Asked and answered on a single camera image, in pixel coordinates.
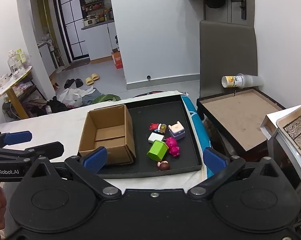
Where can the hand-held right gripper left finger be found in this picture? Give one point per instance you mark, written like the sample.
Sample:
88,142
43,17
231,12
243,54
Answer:
95,160

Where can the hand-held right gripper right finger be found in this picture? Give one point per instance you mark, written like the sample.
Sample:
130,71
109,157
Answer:
214,161

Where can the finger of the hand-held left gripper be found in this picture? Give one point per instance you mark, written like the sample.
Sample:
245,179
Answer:
48,148
18,138

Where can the black tray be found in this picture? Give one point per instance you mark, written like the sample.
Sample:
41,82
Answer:
188,155

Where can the brown cardboard box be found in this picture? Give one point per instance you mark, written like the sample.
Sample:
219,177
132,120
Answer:
108,135

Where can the magenta figurine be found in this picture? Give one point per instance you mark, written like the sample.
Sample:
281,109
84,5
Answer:
172,145

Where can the purple and white cube toy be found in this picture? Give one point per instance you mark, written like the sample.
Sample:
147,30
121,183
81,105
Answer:
176,131

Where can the brown-haired small figurine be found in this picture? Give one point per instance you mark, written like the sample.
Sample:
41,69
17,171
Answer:
163,165

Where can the green cube toy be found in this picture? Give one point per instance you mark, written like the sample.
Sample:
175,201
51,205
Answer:
156,150

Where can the white charger plug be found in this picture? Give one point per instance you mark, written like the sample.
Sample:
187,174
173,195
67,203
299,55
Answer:
154,137

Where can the red crab figurine with mug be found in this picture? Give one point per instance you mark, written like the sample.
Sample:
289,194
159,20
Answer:
154,126

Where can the clutter under round table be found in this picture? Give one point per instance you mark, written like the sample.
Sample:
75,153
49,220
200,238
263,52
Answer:
30,97

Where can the black clothes pile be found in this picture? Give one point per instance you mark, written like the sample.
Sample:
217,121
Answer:
55,105

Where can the white plastic bag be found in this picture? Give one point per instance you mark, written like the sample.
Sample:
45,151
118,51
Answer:
70,98

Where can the round table yellow leg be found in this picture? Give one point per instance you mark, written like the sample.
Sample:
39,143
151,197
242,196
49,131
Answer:
13,82

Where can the grey-blue clothes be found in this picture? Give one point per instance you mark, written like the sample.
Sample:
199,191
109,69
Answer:
90,97

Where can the green cloth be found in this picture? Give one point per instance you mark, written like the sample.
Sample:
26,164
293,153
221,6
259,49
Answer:
108,98

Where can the white flat board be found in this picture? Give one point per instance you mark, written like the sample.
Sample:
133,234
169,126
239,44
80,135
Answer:
268,125

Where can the black slipper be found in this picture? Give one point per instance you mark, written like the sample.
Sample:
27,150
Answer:
69,83
79,83

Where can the grey metal stand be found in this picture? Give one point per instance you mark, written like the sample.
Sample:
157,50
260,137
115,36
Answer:
285,155

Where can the clear glass jar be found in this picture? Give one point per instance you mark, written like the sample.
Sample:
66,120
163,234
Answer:
14,65

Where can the stacked disposable cups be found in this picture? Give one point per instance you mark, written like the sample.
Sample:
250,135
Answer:
238,80

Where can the patterned brown tray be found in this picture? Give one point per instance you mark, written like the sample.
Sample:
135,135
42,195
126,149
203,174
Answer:
298,130

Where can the white standing fan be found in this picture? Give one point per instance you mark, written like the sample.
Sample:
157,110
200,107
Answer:
49,41

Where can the orange cardboard box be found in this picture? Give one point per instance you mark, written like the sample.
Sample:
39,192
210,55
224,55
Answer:
117,60

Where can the grey chair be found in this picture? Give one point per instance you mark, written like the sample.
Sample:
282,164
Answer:
228,50

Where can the white kitchen cabinet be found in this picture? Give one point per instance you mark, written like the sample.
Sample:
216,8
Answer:
98,42

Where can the black framed glass door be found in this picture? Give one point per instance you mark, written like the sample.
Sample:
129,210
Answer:
73,17

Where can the white rice cooker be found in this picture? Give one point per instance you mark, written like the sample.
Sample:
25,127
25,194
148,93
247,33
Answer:
89,22

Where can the kitchen shelf with bottles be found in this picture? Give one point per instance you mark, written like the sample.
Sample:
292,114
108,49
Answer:
95,7

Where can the white door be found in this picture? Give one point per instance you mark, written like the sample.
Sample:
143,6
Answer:
249,0

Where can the black picture frame brown board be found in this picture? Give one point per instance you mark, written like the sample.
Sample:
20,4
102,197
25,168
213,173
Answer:
235,115

